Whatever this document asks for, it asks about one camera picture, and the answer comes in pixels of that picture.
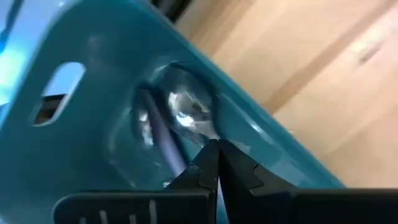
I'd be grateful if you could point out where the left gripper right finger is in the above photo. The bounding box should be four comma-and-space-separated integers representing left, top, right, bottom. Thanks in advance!
219, 139, 298, 197

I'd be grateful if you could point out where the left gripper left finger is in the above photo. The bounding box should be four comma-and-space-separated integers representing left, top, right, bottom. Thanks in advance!
164, 139, 220, 192

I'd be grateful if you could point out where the purple-handled silver spoon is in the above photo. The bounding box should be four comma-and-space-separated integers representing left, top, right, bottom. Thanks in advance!
160, 63, 220, 142
132, 85, 190, 178

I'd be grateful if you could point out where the teal plastic bin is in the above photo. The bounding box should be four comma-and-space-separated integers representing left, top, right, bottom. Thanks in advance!
0, 0, 346, 224

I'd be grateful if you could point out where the black table frame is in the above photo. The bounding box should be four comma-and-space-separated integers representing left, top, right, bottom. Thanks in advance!
150, 0, 193, 22

